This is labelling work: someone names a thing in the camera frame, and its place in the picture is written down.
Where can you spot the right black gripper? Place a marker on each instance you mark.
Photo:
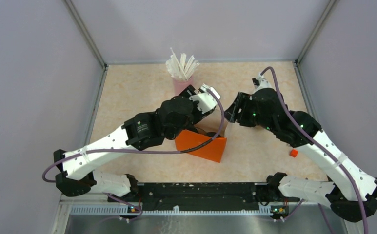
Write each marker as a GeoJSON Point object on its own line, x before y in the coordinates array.
{"type": "Point", "coordinates": [243, 101]}

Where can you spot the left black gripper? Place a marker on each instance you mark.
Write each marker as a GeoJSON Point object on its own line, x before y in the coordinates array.
{"type": "Point", "coordinates": [199, 115]}

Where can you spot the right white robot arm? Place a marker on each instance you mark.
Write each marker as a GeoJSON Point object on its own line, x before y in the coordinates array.
{"type": "Point", "coordinates": [349, 192]}

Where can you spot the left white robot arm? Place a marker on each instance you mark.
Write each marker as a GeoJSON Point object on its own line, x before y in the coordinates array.
{"type": "Point", "coordinates": [79, 169]}

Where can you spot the pink cylindrical straw holder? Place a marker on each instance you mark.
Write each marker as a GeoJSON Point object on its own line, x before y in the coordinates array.
{"type": "Point", "coordinates": [180, 85]}

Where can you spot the bundle of white wrapped straws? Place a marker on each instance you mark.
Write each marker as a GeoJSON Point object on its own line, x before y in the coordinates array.
{"type": "Point", "coordinates": [181, 68]}

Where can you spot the small orange block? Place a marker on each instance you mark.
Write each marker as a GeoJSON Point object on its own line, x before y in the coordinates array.
{"type": "Point", "coordinates": [293, 153]}

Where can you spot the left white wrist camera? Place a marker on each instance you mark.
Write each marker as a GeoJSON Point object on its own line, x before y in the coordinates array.
{"type": "Point", "coordinates": [206, 98]}

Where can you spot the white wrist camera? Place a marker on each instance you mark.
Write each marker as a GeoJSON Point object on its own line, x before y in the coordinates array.
{"type": "Point", "coordinates": [261, 82]}
{"type": "Point", "coordinates": [206, 98]}

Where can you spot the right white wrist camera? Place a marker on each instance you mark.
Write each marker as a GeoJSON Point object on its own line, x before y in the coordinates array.
{"type": "Point", "coordinates": [261, 82]}

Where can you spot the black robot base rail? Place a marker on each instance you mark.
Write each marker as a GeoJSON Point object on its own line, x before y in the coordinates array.
{"type": "Point", "coordinates": [225, 196]}

